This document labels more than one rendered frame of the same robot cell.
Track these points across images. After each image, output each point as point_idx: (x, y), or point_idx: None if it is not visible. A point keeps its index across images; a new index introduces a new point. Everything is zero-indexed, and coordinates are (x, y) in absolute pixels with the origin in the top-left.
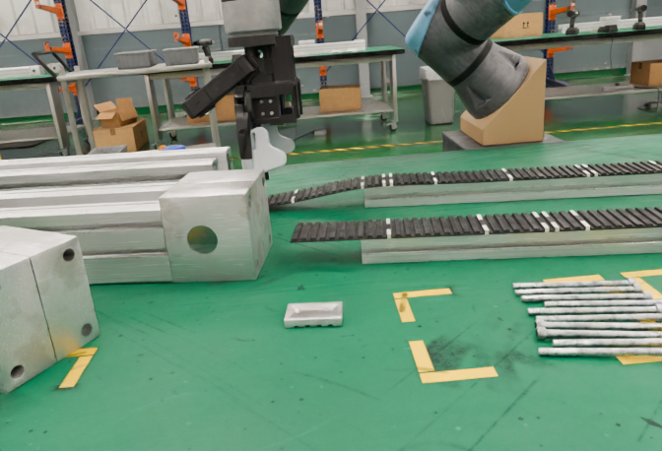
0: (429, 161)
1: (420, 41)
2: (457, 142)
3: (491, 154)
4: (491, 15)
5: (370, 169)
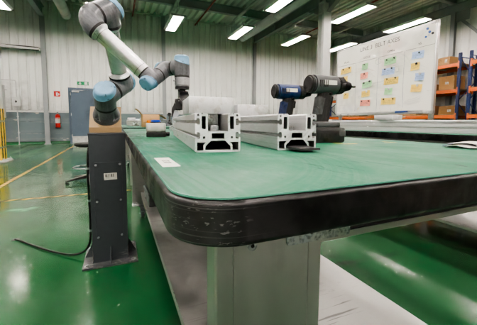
0: (139, 133)
1: (113, 96)
2: (111, 133)
3: (134, 132)
4: (128, 91)
5: (145, 133)
